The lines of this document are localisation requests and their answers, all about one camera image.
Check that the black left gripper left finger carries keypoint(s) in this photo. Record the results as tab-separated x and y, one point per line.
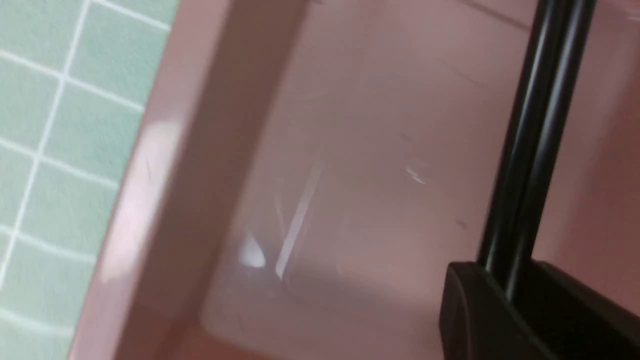
476	322

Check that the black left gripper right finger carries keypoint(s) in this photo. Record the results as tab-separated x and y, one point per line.
573	320

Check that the black chopstick gold band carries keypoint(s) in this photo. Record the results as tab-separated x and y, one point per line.
575	30
521	138

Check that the pink plastic bin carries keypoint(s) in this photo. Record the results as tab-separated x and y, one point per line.
306	170

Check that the green checkered tablecloth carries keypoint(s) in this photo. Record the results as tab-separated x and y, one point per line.
75	79

